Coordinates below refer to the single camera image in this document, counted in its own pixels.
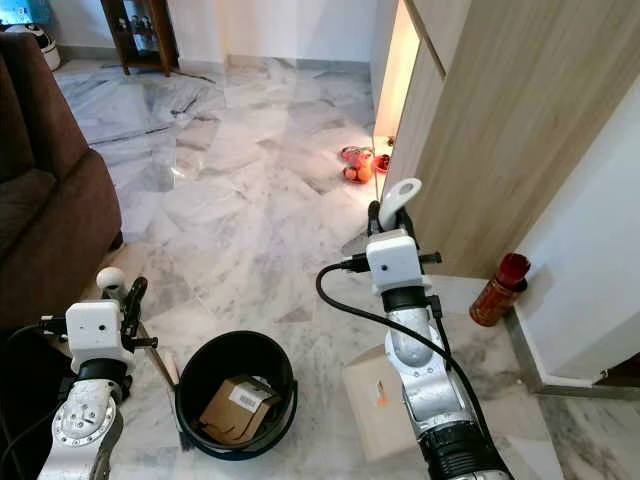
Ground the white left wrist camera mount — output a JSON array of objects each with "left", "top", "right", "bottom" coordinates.
[{"left": 64, "top": 299, "right": 131, "bottom": 363}]

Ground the beige long handled dustpan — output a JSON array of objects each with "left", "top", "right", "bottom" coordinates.
[{"left": 341, "top": 177, "right": 425, "bottom": 463}]

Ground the brown fabric sofa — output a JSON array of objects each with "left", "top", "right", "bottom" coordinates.
[{"left": 0, "top": 30, "right": 124, "bottom": 336}]

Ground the white rice cooker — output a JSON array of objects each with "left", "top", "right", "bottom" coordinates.
[{"left": 8, "top": 24, "right": 63, "bottom": 73}]

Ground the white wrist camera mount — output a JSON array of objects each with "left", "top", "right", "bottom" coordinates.
[
  {"left": 64, "top": 299, "right": 131, "bottom": 363},
  {"left": 364, "top": 229, "right": 424, "bottom": 293}
]

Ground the blue printed box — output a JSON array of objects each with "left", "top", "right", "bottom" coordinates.
[{"left": 0, "top": 0, "right": 54, "bottom": 27}]

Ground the wooden handled broom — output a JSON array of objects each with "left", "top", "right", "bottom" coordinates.
[{"left": 97, "top": 267, "right": 191, "bottom": 451}]

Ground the black fabric bag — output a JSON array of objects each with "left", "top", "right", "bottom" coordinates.
[{"left": 0, "top": 328, "right": 66, "bottom": 480}]

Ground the red bag of oranges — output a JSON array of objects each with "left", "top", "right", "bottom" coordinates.
[{"left": 340, "top": 145, "right": 375, "bottom": 185}]

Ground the brown cardboard box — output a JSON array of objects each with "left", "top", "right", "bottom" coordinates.
[{"left": 198, "top": 375, "right": 283, "bottom": 447}]

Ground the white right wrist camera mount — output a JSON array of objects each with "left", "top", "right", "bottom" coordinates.
[{"left": 364, "top": 229, "right": 424, "bottom": 293}]

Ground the dark wooden shelf stand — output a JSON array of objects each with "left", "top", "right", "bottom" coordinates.
[{"left": 100, "top": 0, "right": 183, "bottom": 78}]

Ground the light wood cabinet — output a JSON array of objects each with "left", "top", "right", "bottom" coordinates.
[{"left": 370, "top": 0, "right": 640, "bottom": 281}]

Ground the red orange spray can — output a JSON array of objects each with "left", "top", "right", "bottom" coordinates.
[{"left": 469, "top": 252, "right": 532, "bottom": 328}]

